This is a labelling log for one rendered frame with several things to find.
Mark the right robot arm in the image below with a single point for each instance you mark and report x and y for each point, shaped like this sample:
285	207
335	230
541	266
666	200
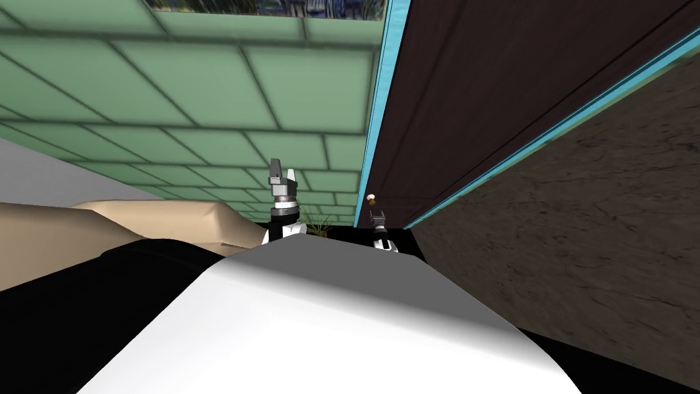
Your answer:
385	239

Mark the dark brown door leaf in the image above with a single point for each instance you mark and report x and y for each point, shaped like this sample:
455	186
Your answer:
492	82

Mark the white and brown door knob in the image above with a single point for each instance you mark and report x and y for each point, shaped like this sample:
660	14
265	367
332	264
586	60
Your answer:
371	199

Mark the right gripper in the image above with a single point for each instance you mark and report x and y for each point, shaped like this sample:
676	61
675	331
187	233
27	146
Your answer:
378	219

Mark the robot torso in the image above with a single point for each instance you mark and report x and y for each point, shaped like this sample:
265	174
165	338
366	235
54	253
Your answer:
328	328

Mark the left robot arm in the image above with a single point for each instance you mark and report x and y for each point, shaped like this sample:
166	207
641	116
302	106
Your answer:
82	328

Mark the green potted plant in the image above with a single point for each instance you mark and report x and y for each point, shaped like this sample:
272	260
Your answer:
317	225

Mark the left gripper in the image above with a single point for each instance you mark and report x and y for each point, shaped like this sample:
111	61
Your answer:
283	184

